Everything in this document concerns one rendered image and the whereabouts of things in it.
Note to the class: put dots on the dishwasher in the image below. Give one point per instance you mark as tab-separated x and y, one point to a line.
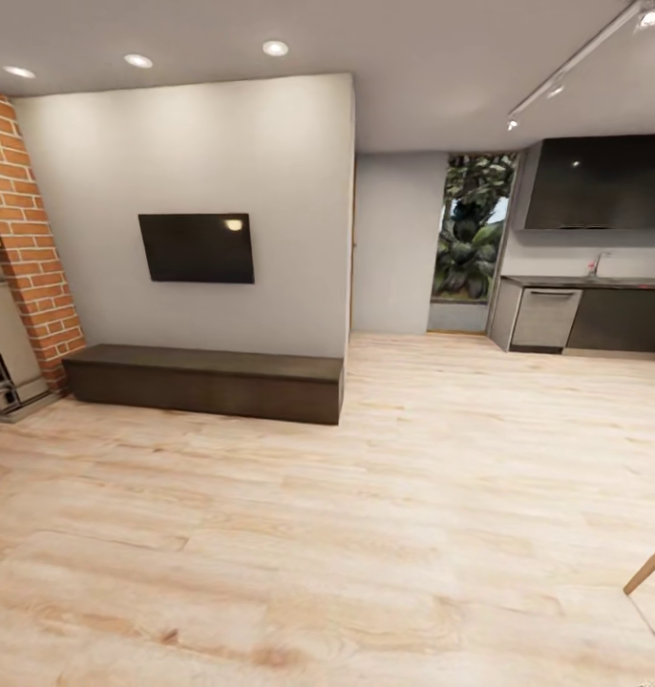
544	318

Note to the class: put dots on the wall mounted tv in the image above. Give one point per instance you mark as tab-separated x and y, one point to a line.
208	248

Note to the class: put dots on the fixed window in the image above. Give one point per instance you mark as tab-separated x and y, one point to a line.
479	190

